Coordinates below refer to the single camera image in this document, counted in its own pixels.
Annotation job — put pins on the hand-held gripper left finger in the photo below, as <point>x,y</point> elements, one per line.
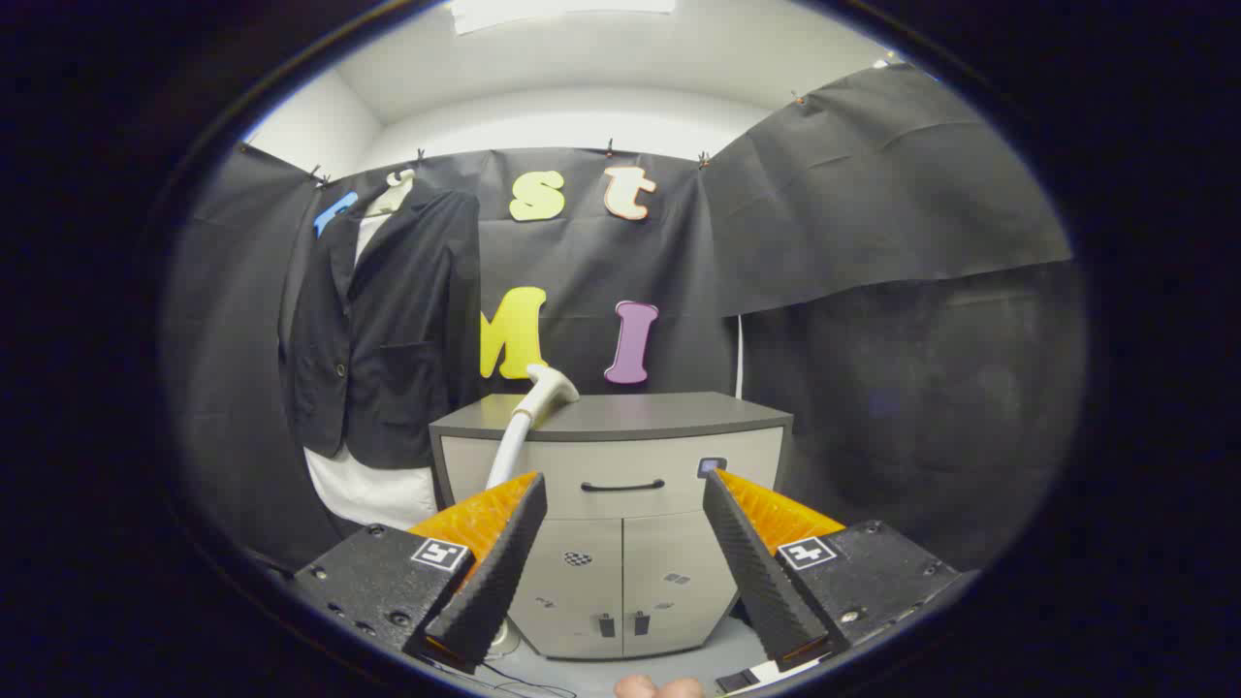
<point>499,582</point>

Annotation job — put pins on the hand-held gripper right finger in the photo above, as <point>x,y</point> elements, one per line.
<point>756,572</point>

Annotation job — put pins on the white shirt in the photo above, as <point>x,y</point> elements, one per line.
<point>373,494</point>

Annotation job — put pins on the white garment steamer head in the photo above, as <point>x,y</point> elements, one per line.
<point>548,388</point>

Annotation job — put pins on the black jacket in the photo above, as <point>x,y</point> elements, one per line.
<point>407,330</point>

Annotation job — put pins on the grey cabinet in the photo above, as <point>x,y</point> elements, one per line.
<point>630,582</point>

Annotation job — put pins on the black backdrop cloth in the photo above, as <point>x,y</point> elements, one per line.
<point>873,242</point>

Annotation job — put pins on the row of small backdrop clips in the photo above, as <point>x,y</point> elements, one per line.
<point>609,148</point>

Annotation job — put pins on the ceiling light panel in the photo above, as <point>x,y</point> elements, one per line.
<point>562,10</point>

